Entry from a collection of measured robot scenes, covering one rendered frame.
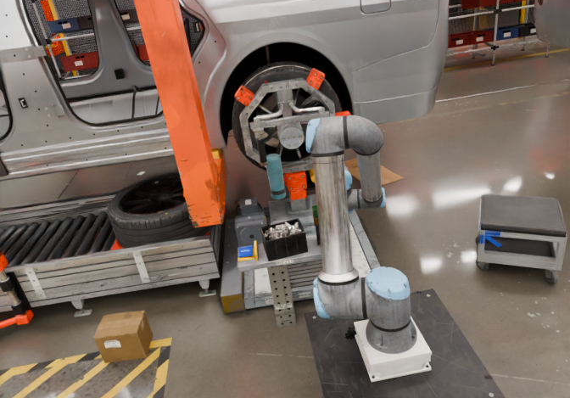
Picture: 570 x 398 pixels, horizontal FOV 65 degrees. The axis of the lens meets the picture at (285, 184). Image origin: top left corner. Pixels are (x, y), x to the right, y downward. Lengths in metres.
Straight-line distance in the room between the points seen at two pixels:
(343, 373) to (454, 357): 0.42
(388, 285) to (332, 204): 0.34
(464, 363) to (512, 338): 0.60
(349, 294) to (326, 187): 0.40
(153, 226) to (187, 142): 0.66
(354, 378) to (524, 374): 0.82
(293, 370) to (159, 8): 1.72
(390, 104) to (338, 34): 0.53
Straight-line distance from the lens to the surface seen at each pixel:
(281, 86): 2.48
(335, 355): 1.89
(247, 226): 2.57
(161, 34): 2.08
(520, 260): 2.70
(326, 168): 1.53
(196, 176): 2.25
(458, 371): 1.86
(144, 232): 2.69
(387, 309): 1.65
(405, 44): 2.74
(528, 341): 2.45
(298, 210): 2.94
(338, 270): 1.62
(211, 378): 2.32
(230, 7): 2.56
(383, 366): 1.76
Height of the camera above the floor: 1.70
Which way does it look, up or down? 26 degrees down
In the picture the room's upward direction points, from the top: 8 degrees counter-clockwise
